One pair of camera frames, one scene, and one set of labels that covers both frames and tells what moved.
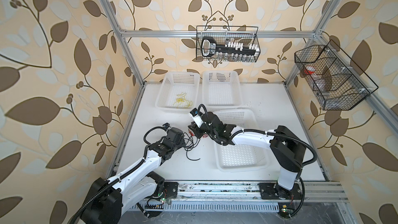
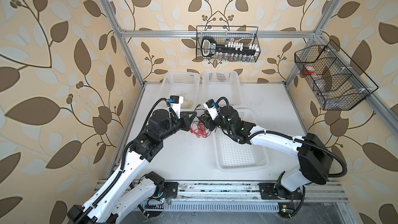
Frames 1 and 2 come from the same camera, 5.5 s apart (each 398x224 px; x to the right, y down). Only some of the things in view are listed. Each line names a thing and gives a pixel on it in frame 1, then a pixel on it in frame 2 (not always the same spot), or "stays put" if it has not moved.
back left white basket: x=179 y=93 stays put
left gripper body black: x=181 y=144 to x=173 y=125
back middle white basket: x=221 y=89 stays put
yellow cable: x=182 y=99 stays put
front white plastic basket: x=241 y=157 stays put
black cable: x=191 y=141 to x=199 y=109
